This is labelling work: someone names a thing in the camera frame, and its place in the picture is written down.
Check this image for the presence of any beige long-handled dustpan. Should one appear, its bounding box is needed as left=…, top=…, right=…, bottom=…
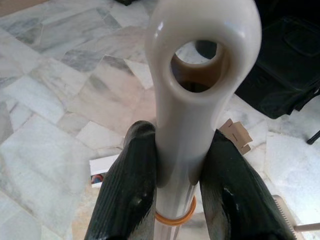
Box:
left=272, top=194, right=320, bottom=240

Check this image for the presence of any large black bag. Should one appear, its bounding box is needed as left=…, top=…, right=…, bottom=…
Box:
left=233, top=0, right=320, bottom=120

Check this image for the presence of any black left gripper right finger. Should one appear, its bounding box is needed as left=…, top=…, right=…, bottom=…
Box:
left=199, top=129, right=297, bottom=240

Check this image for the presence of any broom with cream loop handle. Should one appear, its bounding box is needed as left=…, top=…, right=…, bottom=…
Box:
left=144, top=0, right=263, bottom=240

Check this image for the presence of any black tripod leg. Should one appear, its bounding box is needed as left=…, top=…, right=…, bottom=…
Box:
left=306, top=129, right=320, bottom=145

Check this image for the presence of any white printed paper box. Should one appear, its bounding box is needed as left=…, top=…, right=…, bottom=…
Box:
left=89, top=153, right=121, bottom=189

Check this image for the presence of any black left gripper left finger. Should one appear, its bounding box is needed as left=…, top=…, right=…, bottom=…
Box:
left=84, top=120, right=158, bottom=240

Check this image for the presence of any brown cardboard piece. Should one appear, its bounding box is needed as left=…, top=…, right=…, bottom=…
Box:
left=219, top=118, right=254, bottom=156

